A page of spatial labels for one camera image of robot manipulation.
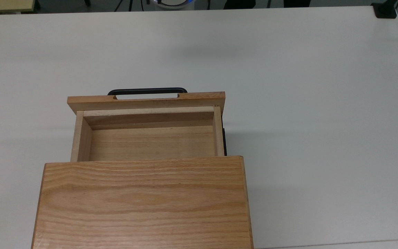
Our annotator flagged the oak wooden drawer with handle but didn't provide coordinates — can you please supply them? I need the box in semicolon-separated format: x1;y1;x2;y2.
67;91;228;162

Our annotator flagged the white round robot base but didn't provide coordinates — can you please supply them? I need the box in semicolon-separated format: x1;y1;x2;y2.
152;0;196;10

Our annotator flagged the light oak wooden cabinet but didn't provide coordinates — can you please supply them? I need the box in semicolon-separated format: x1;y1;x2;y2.
31;156;254;249

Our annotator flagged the dark box on floor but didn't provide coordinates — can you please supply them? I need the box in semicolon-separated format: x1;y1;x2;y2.
284;0;312;8
223;0;256;10

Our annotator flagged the light wooden side table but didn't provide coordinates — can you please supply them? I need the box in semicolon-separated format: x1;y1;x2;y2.
0;0;36;14

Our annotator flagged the black drawer slide rail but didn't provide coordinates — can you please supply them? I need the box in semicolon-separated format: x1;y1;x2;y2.
221;116;227;156

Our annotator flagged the black metal drawer handle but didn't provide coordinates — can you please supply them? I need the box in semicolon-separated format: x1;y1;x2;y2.
107;87;188;100

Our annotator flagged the black table clamp mount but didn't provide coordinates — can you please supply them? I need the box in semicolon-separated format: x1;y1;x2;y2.
371;0;398;19

